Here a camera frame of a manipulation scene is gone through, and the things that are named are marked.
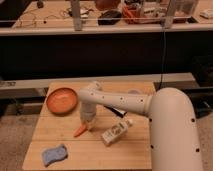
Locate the orange bowl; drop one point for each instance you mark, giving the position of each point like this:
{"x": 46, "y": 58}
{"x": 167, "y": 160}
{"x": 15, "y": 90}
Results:
{"x": 62, "y": 101}

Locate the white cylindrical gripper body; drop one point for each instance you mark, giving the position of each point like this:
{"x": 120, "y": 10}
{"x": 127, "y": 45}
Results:
{"x": 87, "y": 112}

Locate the blue sponge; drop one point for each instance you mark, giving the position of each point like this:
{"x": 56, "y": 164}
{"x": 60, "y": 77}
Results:
{"x": 55, "y": 154}

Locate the grey metal post left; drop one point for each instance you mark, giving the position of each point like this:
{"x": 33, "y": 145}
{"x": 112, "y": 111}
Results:
{"x": 75, "y": 8}

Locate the white bottle with label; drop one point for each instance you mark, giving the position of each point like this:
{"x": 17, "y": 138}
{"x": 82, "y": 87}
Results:
{"x": 114, "y": 133}

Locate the orange tool on bench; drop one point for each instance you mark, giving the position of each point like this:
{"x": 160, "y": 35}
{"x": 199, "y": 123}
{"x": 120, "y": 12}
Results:
{"x": 132, "y": 14}

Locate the grey metal post right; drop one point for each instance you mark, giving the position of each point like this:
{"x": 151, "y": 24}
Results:
{"x": 170, "y": 14}

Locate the orange pepper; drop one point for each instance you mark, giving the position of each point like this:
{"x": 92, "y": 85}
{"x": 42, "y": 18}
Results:
{"x": 80, "y": 130}

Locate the black computer mouse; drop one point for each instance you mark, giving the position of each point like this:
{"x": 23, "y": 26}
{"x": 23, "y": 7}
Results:
{"x": 109, "y": 17}

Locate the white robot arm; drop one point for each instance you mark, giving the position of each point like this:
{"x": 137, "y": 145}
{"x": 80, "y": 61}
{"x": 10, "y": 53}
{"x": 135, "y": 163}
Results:
{"x": 174, "y": 139}

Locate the black and white marker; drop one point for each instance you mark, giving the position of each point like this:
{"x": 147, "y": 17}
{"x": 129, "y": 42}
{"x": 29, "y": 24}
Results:
{"x": 117, "y": 112}

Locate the grey metal post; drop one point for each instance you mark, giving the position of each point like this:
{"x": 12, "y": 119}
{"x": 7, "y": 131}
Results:
{"x": 75, "y": 8}
{"x": 170, "y": 14}

